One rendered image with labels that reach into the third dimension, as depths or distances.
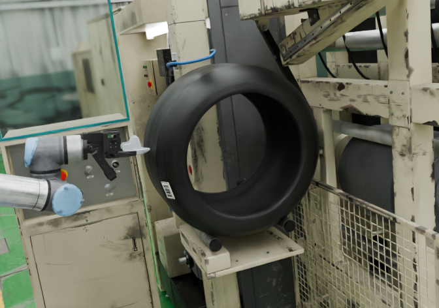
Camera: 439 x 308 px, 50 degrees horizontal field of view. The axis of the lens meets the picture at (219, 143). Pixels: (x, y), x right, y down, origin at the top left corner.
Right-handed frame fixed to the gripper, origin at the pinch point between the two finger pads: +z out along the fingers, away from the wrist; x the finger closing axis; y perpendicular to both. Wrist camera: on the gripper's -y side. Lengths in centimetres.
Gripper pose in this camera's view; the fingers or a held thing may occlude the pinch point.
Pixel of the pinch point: (146, 151)
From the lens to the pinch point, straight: 156.3
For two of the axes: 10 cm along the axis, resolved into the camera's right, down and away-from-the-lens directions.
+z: 9.5, -0.6, 3.2
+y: 0.0, -9.9, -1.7
